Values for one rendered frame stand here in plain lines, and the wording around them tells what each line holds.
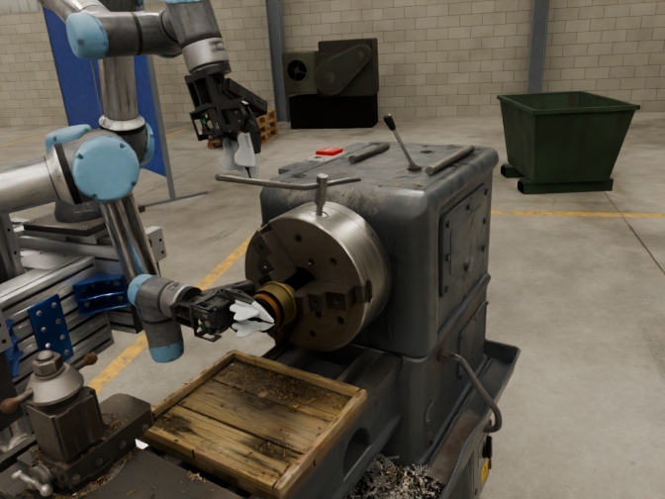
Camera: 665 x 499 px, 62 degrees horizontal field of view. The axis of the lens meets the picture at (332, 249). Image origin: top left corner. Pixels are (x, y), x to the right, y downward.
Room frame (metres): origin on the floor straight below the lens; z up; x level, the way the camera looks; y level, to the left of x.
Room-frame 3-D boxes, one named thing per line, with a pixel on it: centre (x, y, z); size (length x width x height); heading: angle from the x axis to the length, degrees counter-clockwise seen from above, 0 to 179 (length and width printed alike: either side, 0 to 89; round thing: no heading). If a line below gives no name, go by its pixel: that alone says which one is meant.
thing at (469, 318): (1.46, -0.15, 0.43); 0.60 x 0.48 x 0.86; 147
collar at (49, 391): (0.69, 0.42, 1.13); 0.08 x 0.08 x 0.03
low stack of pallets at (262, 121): (9.32, 1.37, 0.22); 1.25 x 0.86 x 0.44; 168
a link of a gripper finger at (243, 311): (0.93, 0.17, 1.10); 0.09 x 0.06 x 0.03; 56
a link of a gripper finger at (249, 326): (0.93, 0.17, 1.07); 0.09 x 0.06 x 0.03; 56
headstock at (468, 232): (1.47, -0.16, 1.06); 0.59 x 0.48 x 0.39; 147
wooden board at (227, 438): (0.91, 0.18, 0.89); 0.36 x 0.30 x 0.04; 57
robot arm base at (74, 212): (1.46, 0.67, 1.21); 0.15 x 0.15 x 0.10
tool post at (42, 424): (0.69, 0.41, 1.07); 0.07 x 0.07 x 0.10; 57
